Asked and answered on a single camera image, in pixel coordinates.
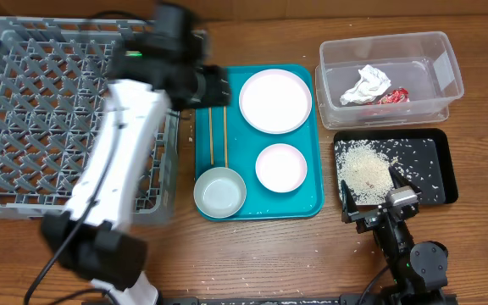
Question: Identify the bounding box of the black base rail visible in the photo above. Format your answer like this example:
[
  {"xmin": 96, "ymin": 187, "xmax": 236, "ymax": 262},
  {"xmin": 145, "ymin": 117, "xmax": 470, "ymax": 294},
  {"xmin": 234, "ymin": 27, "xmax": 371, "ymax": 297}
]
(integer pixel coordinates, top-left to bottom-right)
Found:
[{"xmin": 158, "ymin": 292, "xmax": 459, "ymax": 305}]

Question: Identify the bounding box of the white rice bowl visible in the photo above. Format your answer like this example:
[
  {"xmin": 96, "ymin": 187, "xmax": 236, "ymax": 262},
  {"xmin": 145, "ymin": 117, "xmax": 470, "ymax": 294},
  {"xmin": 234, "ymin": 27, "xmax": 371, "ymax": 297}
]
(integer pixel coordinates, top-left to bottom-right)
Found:
[{"xmin": 255, "ymin": 143, "xmax": 308, "ymax": 193}]

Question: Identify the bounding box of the grey metal bowl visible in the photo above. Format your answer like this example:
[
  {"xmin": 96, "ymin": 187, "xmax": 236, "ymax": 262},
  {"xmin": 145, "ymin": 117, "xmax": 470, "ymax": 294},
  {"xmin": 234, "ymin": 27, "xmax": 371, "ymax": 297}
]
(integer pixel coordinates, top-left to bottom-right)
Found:
[{"xmin": 193, "ymin": 167, "xmax": 247, "ymax": 219}]

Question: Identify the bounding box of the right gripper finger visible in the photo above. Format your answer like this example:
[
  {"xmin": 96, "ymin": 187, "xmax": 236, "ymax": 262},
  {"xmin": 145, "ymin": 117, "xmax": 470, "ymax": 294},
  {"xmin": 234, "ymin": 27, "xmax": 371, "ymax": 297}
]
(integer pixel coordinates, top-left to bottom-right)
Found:
[
  {"xmin": 388, "ymin": 166, "xmax": 421, "ymax": 194},
  {"xmin": 341, "ymin": 180, "xmax": 359, "ymax": 224}
]

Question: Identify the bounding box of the teal plastic tray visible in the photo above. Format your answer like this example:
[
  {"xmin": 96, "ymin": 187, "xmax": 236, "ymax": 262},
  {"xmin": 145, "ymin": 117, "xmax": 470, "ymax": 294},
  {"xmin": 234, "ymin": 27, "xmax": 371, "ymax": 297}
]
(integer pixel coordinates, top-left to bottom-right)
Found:
[{"xmin": 195, "ymin": 64, "xmax": 324, "ymax": 221}]

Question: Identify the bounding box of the white napkin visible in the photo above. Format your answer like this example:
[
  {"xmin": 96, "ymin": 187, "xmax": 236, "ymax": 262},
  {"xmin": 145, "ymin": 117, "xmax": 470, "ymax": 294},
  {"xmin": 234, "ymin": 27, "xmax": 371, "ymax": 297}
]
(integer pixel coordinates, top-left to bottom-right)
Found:
[{"xmin": 340, "ymin": 64, "xmax": 391, "ymax": 106}]

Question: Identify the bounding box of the red snack wrapper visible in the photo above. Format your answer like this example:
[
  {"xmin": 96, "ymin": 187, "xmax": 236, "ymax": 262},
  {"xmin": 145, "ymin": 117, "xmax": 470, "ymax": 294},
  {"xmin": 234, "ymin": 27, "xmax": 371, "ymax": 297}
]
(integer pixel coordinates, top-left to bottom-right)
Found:
[{"xmin": 361, "ymin": 87, "xmax": 410, "ymax": 116}]

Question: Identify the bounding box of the black plastic tray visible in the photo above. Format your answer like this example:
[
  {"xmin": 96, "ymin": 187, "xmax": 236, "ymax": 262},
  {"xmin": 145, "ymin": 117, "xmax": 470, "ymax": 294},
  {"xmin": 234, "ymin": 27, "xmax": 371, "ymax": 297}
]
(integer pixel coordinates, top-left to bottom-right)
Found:
[{"xmin": 333, "ymin": 129, "xmax": 458, "ymax": 206}]

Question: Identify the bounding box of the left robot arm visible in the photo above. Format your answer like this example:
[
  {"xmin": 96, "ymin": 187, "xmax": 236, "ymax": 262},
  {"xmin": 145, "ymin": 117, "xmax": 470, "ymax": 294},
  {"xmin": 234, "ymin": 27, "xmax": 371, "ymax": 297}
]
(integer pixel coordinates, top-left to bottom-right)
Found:
[{"xmin": 40, "ymin": 3, "xmax": 230, "ymax": 304}]

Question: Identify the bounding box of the large white plate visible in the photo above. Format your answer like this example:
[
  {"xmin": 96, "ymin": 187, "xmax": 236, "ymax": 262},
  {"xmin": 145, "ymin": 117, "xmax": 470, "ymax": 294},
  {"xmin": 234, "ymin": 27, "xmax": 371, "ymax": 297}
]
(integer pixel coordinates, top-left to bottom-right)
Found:
[{"xmin": 239, "ymin": 69, "xmax": 313, "ymax": 135}]

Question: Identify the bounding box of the clear plastic bin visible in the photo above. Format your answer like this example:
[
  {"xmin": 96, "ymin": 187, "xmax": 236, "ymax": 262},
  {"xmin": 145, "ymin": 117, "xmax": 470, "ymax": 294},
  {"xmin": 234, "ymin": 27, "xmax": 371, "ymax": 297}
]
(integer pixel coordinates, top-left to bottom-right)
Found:
[{"xmin": 315, "ymin": 31, "xmax": 464, "ymax": 130}]

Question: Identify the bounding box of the grey plastic dish rack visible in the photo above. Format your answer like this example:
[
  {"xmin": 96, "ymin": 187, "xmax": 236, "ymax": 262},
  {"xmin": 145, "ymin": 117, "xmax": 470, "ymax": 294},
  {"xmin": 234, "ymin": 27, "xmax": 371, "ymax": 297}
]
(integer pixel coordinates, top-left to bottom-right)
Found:
[{"xmin": 0, "ymin": 17, "xmax": 179, "ymax": 225}]

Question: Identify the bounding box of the pile of rice grains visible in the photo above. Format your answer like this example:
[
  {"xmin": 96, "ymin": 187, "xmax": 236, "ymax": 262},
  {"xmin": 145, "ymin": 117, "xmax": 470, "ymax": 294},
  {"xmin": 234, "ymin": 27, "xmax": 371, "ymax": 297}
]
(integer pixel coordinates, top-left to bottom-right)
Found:
[{"xmin": 334, "ymin": 139, "xmax": 445, "ymax": 206}]

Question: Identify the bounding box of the wooden chopstick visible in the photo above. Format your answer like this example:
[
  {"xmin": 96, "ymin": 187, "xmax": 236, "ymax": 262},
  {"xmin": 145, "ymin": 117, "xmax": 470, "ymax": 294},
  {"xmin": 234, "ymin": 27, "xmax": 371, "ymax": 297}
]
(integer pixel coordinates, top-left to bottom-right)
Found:
[
  {"xmin": 208, "ymin": 108, "xmax": 214, "ymax": 166},
  {"xmin": 223, "ymin": 106, "xmax": 229, "ymax": 168}
]

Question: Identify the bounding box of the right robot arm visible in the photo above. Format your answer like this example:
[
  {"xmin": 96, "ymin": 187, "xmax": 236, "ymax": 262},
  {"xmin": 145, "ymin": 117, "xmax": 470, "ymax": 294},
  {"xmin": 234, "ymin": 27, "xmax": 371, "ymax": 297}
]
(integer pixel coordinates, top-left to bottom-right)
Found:
[{"xmin": 340, "ymin": 167, "xmax": 458, "ymax": 305}]

